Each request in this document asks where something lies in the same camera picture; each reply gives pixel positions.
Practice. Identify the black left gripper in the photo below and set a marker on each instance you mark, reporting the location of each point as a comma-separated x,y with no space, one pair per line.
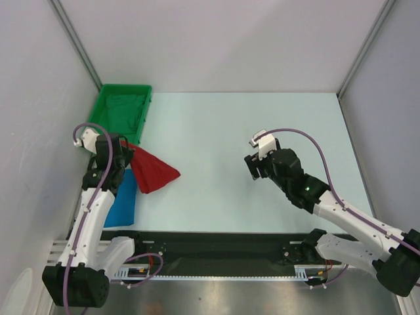
128,153

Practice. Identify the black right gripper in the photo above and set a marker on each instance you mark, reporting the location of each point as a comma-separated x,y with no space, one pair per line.
253,162

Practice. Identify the red t shirt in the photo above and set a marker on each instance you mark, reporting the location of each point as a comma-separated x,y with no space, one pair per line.
150,172

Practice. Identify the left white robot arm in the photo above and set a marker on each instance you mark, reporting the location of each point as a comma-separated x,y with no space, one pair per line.
82,274

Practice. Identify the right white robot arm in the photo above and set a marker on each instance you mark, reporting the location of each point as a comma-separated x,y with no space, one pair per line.
388,253

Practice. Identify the green folded t shirt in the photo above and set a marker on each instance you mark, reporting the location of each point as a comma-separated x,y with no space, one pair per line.
124,112

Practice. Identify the green plastic tray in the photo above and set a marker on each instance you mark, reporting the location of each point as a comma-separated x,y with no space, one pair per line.
99,112

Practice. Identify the blue folded t shirt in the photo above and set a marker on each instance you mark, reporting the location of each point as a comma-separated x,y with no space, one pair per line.
122,212

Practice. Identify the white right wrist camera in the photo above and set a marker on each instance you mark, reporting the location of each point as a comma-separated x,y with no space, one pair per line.
264,142

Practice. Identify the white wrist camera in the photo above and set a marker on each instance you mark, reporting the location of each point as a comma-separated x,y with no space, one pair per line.
87,140
264,142

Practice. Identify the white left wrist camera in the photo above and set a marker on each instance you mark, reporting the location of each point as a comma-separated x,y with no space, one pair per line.
87,140

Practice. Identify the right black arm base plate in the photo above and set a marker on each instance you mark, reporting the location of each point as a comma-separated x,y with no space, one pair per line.
300,253

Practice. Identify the black table edge rail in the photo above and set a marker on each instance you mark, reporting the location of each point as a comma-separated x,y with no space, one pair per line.
206,254

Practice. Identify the aluminium frame rail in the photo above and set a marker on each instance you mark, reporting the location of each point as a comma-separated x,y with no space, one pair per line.
59,246

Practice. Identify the left white cable duct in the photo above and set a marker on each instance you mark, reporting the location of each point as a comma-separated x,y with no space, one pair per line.
132,273

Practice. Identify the white cable duct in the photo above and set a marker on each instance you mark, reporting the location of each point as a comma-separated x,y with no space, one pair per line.
308,271
132,273

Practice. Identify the right white cable duct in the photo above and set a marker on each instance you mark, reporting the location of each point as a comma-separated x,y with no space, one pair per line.
308,271

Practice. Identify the left aluminium corner post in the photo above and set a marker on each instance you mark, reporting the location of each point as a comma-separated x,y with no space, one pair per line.
72,35

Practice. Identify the aluminium corner post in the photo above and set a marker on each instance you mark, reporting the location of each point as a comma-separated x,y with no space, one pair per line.
72,35
371,37

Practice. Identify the right aluminium corner post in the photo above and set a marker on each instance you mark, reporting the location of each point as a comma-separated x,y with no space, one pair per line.
371,37

